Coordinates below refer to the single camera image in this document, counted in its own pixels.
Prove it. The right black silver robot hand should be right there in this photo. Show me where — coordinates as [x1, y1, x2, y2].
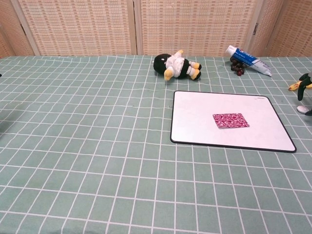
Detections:
[297, 73, 312, 101]

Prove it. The blue white toothpaste tube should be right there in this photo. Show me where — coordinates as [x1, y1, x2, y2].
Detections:
[225, 45, 273, 78]

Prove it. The yellow rubber chicken toy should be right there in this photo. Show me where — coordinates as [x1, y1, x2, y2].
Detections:
[288, 81, 312, 92]

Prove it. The green checked tablecloth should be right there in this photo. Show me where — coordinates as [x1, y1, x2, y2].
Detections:
[0, 55, 312, 234]

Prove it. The black white plush doll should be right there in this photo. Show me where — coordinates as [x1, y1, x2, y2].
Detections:
[153, 49, 203, 82]

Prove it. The woven bamboo screen panel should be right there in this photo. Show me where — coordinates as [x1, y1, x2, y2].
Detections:
[248, 0, 312, 58]
[133, 0, 266, 57]
[11, 0, 139, 57]
[0, 0, 36, 59]

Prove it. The dark red grape bunch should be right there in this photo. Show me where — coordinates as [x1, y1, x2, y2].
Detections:
[230, 56, 247, 76]

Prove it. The white board with black rim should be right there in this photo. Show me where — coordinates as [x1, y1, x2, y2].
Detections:
[170, 90, 297, 154]

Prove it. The red patterned cloth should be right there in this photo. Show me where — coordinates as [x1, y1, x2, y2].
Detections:
[212, 112, 251, 129]

